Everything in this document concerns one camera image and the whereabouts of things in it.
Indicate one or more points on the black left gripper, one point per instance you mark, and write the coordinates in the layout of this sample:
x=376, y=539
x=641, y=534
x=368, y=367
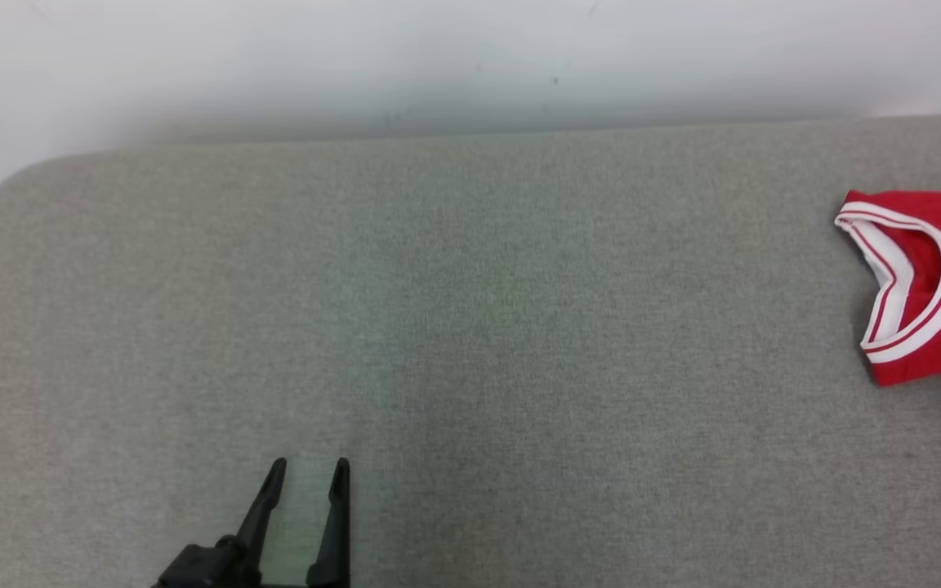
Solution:
x=209, y=567

